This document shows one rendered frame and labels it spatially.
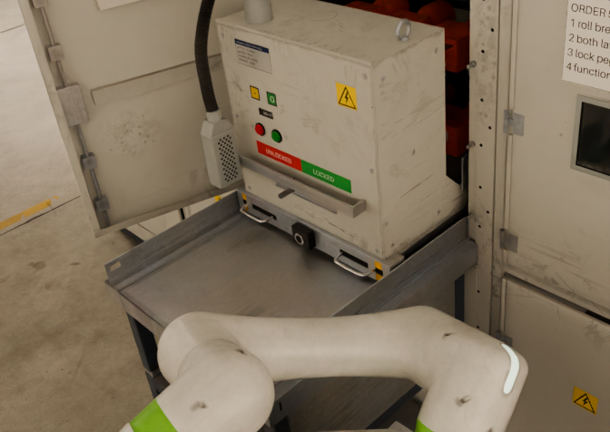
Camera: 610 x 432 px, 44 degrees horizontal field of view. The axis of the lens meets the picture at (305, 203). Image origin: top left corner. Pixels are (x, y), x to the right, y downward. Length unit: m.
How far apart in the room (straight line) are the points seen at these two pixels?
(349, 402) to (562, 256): 0.57
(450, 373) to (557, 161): 0.58
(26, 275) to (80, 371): 0.76
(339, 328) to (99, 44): 1.02
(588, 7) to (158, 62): 1.06
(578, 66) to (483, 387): 0.63
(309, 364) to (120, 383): 1.75
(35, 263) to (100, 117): 1.76
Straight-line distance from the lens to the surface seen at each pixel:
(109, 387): 2.89
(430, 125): 1.65
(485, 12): 1.58
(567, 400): 1.96
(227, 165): 1.84
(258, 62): 1.71
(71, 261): 3.60
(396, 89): 1.52
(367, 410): 1.82
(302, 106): 1.65
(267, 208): 1.92
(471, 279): 1.93
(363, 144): 1.55
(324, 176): 1.69
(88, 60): 1.94
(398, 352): 1.27
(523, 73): 1.55
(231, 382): 0.98
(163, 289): 1.84
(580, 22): 1.45
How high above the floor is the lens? 1.95
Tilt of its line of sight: 33 degrees down
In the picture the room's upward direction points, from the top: 8 degrees counter-clockwise
